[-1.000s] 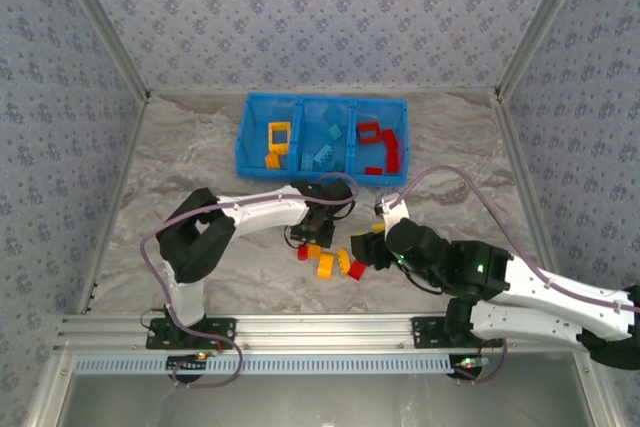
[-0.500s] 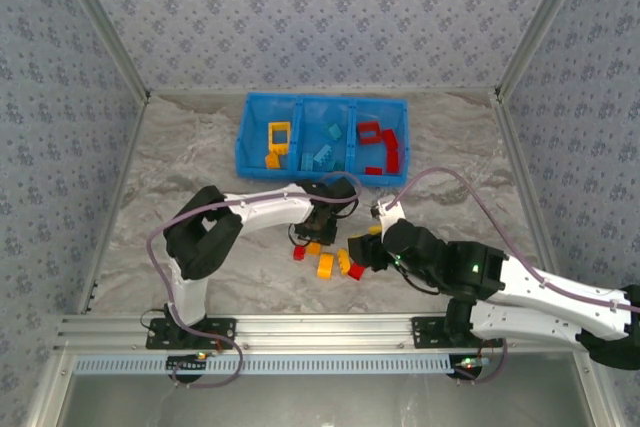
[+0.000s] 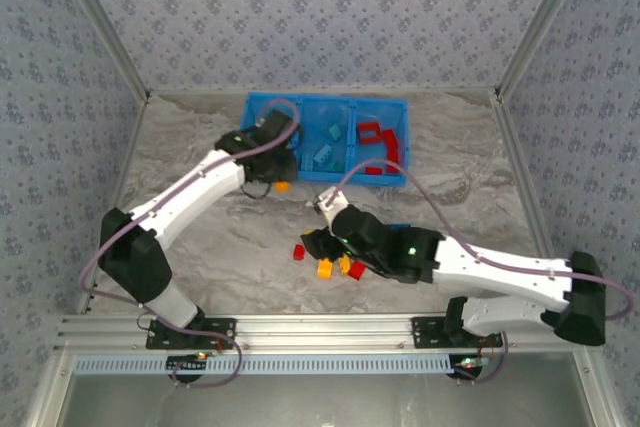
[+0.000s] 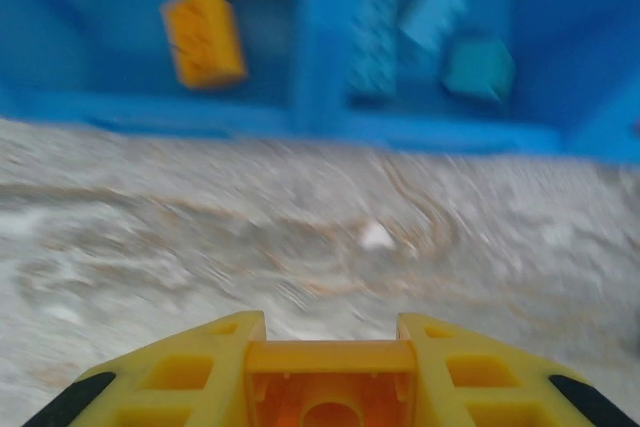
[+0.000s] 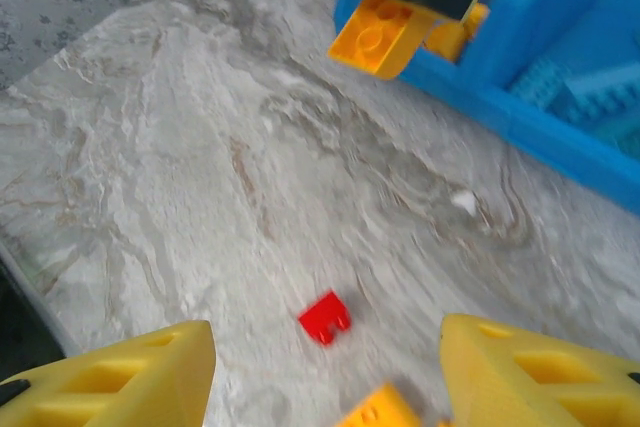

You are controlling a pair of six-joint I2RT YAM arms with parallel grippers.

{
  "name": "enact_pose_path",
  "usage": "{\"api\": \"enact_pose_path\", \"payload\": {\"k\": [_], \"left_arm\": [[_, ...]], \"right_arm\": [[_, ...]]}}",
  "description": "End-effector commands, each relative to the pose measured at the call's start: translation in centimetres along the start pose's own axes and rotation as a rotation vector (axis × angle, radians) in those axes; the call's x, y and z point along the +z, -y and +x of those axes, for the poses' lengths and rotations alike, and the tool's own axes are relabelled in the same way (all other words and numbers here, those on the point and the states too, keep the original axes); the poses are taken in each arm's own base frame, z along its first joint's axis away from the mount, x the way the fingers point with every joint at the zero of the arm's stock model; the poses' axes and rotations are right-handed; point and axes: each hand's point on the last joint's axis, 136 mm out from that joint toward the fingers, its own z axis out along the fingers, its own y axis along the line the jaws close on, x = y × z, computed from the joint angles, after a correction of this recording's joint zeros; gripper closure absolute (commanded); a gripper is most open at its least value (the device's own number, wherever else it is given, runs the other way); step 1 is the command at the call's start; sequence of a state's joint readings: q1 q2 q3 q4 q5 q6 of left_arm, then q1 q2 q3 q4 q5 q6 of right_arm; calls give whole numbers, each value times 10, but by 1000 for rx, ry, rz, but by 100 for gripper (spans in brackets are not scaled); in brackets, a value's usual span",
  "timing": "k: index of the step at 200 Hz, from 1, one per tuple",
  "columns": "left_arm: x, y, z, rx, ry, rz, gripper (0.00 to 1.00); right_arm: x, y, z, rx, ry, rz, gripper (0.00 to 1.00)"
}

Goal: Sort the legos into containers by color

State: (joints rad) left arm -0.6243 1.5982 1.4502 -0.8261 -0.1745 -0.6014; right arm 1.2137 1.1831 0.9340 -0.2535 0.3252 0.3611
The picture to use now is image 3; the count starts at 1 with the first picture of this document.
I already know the black controller board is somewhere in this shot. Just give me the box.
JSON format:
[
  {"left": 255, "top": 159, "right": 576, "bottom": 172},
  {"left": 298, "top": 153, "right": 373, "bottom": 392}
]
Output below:
[
  {"left": 448, "top": 352, "right": 485, "bottom": 382},
  {"left": 166, "top": 352, "right": 210, "bottom": 384}
]

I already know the aluminium frame post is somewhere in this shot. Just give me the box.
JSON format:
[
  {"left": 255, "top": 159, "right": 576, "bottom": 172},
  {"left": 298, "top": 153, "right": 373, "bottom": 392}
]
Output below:
[{"left": 493, "top": 0, "right": 599, "bottom": 101}]

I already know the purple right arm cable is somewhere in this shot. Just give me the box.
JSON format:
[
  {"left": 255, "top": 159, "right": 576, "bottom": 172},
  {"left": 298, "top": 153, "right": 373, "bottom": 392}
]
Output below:
[{"left": 323, "top": 159, "right": 637, "bottom": 321}]

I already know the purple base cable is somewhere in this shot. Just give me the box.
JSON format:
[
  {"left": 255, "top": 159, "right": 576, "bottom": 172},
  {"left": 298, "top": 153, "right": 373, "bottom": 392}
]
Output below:
[
  {"left": 452, "top": 331, "right": 510, "bottom": 384},
  {"left": 169, "top": 329, "right": 245, "bottom": 389}
]

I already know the teal flat lego plate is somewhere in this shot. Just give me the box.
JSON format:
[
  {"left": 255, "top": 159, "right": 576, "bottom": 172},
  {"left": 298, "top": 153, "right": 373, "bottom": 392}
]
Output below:
[{"left": 312, "top": 143, "right": 336, "bottom": 167}]

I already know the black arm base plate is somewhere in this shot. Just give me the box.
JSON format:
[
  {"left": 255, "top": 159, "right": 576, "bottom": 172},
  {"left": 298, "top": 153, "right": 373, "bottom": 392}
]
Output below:
[
  {"left": 145, "top": 315, "right": 238, "bottom": 351},
  {"left": 411, "top": 315, "right": 504, "bottom": 351}
]

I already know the white slotted cable duct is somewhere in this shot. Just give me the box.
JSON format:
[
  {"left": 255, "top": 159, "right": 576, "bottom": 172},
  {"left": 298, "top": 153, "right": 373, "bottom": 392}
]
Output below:
[{"left": 73, "top": 352, "right": 457, "bottom": 376}]

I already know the red lego frame piece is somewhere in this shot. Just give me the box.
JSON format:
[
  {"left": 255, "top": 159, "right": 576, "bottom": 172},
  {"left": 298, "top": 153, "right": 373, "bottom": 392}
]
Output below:
[{"left": 356, "top": 121, "right": 383, "bottom": 146}]

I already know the grey metal panel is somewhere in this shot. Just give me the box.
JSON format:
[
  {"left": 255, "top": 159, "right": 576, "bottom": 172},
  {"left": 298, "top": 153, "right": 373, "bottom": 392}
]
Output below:
[{"left": 29, "top": 351, "right": 621, "bottom": 427}]

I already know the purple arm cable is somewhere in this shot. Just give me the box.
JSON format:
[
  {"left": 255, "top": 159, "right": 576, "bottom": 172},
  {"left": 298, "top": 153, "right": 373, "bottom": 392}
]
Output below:
[
  {"left": 323, "top": 159, "right": 637, "bottom": 321},
  {"left": 78, "top": 98, "right": 302, "bottom": 308}
]

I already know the aluminium mounting rail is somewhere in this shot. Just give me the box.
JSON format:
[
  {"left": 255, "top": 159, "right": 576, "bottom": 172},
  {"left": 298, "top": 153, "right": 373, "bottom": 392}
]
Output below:
[{"left": 53, "top": 313, "right": 587, "bottom": 352}]

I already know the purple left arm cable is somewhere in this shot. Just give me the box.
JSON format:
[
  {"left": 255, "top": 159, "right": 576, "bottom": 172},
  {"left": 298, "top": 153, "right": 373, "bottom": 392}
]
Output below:
[{"left": 78, "top": 98, "right": 302, "bottom": 308}]

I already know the aluminium table edge rail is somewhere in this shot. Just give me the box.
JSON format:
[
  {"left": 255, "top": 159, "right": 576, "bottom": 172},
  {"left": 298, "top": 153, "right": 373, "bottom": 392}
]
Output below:
[
  {"left": 488, "top": 89, "right": 576, "bottom": 268},
  {"left": 147, "top": 88, "right": 499, "bottom": 97},
  {"left": 74, "top": 94, "right": 151, "bottom": 316}
]

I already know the black camera cable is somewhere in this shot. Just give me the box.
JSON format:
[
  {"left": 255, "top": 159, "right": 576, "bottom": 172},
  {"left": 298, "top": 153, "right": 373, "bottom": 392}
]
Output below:
[{"left": 238, "top": 180, "right": 275, "bottom": 200}]

